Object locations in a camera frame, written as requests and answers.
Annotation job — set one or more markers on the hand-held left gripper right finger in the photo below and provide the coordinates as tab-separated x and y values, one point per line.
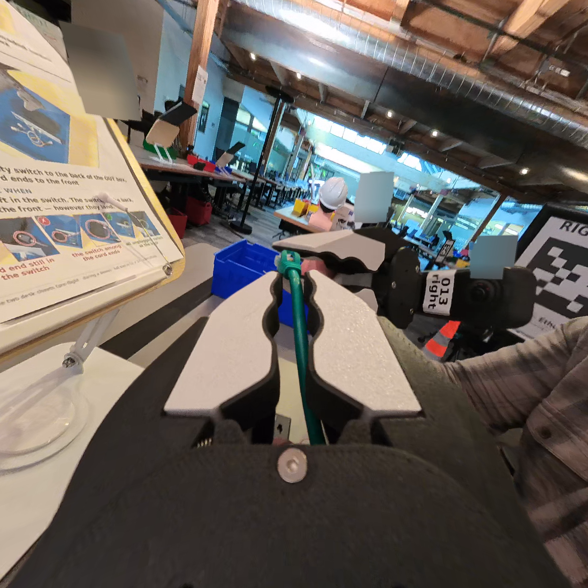
363	358

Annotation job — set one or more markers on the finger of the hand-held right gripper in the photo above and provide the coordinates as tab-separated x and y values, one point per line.
340	246

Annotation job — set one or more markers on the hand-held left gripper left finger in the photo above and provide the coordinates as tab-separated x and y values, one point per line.
220	358

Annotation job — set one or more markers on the person's right forearm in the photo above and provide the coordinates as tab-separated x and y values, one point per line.
514	372

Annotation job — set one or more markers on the pink mannequin head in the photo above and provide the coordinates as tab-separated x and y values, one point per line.
319	220

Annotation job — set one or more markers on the yellow parts bin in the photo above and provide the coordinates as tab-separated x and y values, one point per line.
303	207

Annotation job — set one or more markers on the white hard hat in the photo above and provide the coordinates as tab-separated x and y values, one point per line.
333	193

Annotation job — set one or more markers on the small work table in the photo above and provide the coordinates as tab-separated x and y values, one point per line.
289	218

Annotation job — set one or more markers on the orange reflective striped cloth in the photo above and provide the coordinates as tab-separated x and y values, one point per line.
441	340

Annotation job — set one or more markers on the blue plastic bin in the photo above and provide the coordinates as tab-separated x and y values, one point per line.
239	271

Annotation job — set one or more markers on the red plastic bin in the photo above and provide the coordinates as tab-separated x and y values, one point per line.
198	212
178	223

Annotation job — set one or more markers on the tilted board on clear stand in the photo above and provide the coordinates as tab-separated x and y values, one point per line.
163	131
227	158

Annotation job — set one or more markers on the black and white marker sign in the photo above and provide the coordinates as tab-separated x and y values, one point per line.
560	275

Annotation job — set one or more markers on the wooden display board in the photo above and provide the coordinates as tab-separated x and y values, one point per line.
69	314

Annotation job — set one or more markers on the red plastic tray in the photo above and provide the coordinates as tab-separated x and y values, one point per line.
202	163

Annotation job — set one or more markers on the black pole stand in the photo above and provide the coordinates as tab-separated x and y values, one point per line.
280	95

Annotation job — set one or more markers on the long work table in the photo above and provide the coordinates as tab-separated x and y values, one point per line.
183	172

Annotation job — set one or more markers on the green plastic bin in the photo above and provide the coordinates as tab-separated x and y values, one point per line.
154	148

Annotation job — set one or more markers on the printed instruction sheet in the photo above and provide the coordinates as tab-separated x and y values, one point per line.
69	197

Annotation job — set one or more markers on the person's plaid shirt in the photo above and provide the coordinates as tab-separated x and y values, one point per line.
560	496

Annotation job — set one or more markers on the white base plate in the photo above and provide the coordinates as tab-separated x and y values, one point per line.
101	395

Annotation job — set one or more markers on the silver ventilation duct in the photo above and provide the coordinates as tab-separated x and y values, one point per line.
413	73

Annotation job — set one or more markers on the wooden post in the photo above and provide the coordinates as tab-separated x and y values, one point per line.
202	69

